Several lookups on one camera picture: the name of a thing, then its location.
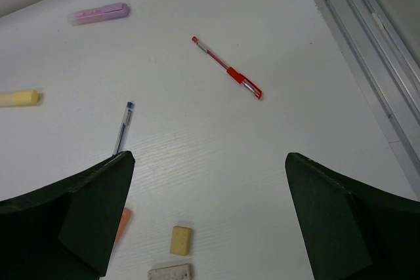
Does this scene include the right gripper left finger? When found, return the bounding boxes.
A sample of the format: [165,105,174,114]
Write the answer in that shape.
[1,151,135,279]

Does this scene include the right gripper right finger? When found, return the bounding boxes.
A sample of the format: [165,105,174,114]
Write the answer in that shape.
[285,153,419,279]

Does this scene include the orange highlighter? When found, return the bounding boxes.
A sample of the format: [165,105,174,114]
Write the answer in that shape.
[115,208,132,243]

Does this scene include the yellow highlighter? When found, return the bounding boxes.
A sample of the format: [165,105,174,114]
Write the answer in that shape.
[0,90,41,108]

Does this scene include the blue pen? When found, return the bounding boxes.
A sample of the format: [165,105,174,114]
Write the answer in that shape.
[112,102,135,155]

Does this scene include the red pen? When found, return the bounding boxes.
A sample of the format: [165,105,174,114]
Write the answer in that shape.
[192,36,263,100]

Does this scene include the pink highlighter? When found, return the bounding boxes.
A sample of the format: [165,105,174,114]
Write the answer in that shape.
[68,3,130,26]

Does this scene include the yellow eraser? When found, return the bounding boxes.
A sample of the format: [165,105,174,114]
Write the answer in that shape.
[169,226,193,256]

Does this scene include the white eraser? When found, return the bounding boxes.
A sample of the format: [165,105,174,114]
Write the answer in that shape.
[148,264,193,280]

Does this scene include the aluminium rail right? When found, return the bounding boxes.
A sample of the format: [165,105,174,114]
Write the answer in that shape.
[295,0,420,176]

